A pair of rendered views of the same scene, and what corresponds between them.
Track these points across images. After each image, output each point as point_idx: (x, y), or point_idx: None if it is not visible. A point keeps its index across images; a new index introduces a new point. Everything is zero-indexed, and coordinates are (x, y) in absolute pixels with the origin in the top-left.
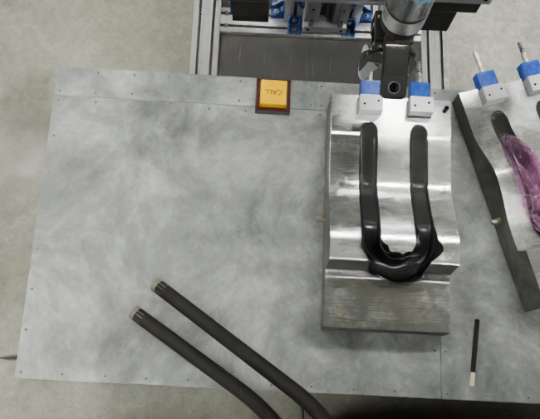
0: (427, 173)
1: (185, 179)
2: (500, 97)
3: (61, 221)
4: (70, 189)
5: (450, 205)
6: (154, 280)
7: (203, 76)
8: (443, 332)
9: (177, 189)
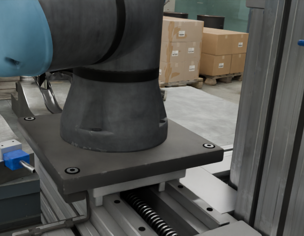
0: (50, 111)
1: (189, 118)
2: (1, 142)
3: (224, 104)
4: (234, 109)
5: (29, 101)
6: (168, 101)
7: (230, 143)
8: (15, 92)
9: (189, 116)
